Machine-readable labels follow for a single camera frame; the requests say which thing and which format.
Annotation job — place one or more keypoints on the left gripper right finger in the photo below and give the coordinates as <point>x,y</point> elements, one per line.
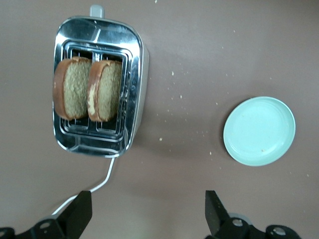
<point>236,231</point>

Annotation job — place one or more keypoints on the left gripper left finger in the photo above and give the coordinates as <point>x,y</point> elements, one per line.
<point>49,230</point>

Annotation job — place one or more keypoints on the brown bread slice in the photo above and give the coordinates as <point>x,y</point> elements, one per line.
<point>74,89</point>
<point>107,92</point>

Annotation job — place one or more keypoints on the mint green round plate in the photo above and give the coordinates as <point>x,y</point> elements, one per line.
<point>259,132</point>

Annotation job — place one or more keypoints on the brown table cover sheet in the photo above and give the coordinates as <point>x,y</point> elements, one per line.
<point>199,49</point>

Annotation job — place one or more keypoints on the beige chrome toaster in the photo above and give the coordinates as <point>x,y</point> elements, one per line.
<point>74,32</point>

